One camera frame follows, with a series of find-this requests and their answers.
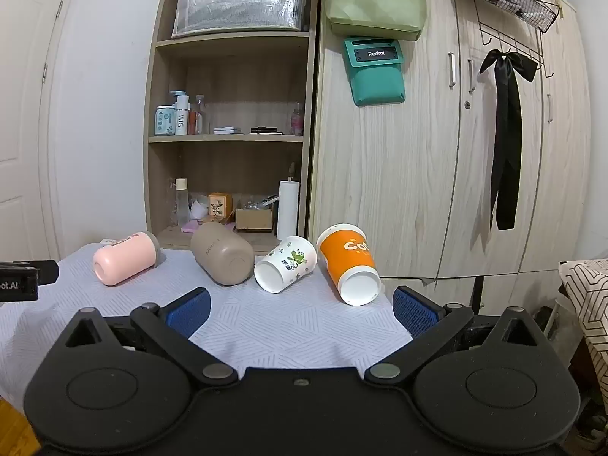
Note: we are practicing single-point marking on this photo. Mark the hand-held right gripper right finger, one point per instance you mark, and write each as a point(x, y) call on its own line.
point(414, 312)

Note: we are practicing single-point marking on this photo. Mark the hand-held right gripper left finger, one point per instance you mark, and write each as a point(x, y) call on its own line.
point(190, 312)

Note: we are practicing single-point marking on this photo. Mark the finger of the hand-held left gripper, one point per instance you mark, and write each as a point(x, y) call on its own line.
point(47, 271)

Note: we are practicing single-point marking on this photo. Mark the taupe cup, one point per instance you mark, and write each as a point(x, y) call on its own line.
point(221, 254)

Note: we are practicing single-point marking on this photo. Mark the pink cup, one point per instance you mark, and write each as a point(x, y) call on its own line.
point(123, 259)

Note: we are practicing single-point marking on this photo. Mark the orange paper cup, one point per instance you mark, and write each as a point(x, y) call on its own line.
point(346, 256)

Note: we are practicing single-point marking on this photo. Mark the white floral cup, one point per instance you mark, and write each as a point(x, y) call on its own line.
point(285, 266)

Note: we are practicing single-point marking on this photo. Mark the pink sticky note pad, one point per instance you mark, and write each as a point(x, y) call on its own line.
point(191, 227)

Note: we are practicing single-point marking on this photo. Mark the white patterned table cloth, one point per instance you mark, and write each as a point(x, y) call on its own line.
point(285, 327)

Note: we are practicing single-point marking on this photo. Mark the white folded paper cone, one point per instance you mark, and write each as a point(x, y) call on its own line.
point(199, 209)

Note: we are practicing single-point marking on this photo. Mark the clear bottle cream cap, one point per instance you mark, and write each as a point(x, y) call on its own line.
point(181, 204)

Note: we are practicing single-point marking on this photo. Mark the yellow floral box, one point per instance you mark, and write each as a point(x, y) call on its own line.
point(220, 206)

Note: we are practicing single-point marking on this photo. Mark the cardboard box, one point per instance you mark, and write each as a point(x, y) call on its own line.
point(254, 220)

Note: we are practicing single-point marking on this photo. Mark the wooden wardrobe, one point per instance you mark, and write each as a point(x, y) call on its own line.
point(380, 175)

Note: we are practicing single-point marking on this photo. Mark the white paper towel roll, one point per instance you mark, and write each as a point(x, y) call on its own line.
point(288, 209)

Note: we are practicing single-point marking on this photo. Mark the white door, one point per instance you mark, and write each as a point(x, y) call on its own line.
point(23, 104)

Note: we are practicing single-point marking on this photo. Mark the geometric patterned cream fabric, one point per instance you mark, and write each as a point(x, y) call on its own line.
point(589, 304)

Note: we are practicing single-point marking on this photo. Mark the black ribbon bow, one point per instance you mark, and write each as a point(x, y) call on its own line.
point(506, 152)

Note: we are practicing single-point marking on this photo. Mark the white flat case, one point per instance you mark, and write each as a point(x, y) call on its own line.
point(223, 130)

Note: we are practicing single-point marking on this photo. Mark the small orange bottle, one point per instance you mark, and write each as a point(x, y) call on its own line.
point(192, 124)

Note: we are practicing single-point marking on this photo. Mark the teal label jar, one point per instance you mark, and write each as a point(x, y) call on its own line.
point(164, 122)

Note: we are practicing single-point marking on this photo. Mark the wooden shelf unit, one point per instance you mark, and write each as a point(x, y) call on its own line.
point(311, 152)

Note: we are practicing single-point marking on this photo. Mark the white pump bottle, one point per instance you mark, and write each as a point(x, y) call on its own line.
point(180, 118)

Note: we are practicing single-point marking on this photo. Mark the black flat case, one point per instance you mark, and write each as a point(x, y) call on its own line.
point(263, 129)

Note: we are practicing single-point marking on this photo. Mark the teal pouch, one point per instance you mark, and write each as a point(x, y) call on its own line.
point(377, 83)

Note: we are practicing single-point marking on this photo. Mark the light green bag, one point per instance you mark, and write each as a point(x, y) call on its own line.
point(375, 4)

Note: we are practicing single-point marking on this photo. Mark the plastic-wrapped grey storage box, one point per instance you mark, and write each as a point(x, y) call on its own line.
point(237, 4)

